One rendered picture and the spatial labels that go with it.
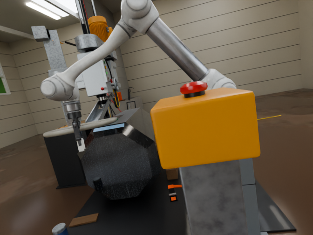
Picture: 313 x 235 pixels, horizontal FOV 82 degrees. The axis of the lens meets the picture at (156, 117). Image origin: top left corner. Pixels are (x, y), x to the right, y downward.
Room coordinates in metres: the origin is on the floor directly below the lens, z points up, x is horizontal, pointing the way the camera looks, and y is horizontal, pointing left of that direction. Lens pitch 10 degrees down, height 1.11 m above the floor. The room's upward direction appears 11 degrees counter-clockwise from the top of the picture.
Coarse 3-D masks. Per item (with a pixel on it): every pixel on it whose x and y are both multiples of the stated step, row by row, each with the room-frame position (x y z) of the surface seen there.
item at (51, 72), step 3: (54, 69) 2.44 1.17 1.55; (57, 69) 2.45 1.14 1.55; (60, 69) 2.47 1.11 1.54; (63, 69) 2.48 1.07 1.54; (66, 69) 2.49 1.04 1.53; (48, 72) 2.42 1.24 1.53; (51, 72) 2.43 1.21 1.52; (54, 72) 2.43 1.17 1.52; (57, 72) 2.43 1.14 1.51; (60, 72) 2.44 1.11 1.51; (48, 75) 2.48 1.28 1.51; (51, 75) 2.42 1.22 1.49
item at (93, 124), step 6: (96, 120) 1.50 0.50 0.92; (102, 120) 1.47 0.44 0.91; (108, 120) 1.18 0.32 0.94; (114, 120) 1.24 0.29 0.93; (72, 126) 1.44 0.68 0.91; (84, 126) 1.06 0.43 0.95; (90, 126) 1.07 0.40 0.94; (96, 126) 1.10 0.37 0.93; (48, 132) 1.09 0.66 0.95; (54, 132) 1.05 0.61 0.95; (60, 132) 1.04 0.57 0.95; (66, 132) 1.04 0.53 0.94; (72, 132) 1.04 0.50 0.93
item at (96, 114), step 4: (108, 96) 2.12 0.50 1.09; (108, 100) 1.92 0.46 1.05; (96, 104) 1.86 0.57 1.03; (108, 104) 1.88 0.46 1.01; (96, 108) 1.83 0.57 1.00; (104, 108) 1.72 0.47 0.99; (92, 112) 1.68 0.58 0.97; (96, 112) 1.76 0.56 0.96; (100, 112) 1.74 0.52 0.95; (104, 112) 1.68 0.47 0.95; (88, 116) 1.59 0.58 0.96; (92, 116) 1.66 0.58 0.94; (96, 116) 1.67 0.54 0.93; (100, 116) 1.54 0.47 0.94; (88, 120) 1.55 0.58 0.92; (92, 120) 1.59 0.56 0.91
